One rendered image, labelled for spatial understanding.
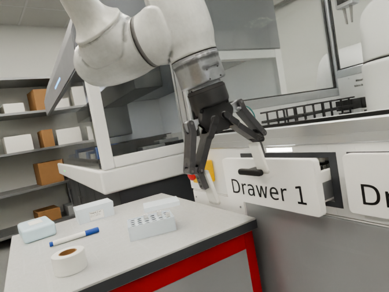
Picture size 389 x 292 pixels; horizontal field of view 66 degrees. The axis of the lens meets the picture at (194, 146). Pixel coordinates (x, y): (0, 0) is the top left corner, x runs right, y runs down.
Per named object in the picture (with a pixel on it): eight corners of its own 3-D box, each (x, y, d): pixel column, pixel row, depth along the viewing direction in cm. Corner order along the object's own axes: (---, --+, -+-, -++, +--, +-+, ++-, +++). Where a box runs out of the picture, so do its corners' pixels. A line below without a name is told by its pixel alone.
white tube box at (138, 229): (130, 241, 77) (127, 227, 77) (129, 232, 85) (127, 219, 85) (176, 230, 80) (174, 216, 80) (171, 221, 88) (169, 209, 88)
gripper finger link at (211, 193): (208, 170, 55) (205, 171, 55) (221, 203, 56) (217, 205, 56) (199, 168, 58) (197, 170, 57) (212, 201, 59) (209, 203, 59)
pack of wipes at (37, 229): (57, 234, 96) (55, 221, 96) (24, 245, 91) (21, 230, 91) (48, 226, 109) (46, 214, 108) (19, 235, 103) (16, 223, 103)
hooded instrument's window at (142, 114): (101, 170, 130) (80, 66, 127) (58, 163, 285) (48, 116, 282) (285, 129, 186) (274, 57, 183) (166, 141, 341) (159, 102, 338)
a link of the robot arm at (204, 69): (226, 43, 54) (237, 75, 55) (200, 57, 62) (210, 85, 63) (186, 55, 50) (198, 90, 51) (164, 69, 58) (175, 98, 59)
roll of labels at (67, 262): (55, 281, 62) (51, 262, 62) (53, 269, 68) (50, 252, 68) (90, 268, 65) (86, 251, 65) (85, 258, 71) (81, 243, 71)
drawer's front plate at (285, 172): (321, 218, 55) (312, 159, 55) (228, 199, 80) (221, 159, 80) (327, 215, 56) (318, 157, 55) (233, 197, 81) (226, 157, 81)
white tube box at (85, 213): (79, 225, 103) (76, 210, 102) (75, 220, 110) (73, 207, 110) (115, 214, 109) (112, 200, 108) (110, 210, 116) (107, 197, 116)
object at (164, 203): (144, 212, 104) (143, 208, 103) (143, 207, 112) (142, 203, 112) (180, 204, 106) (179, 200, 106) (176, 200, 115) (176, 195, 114)
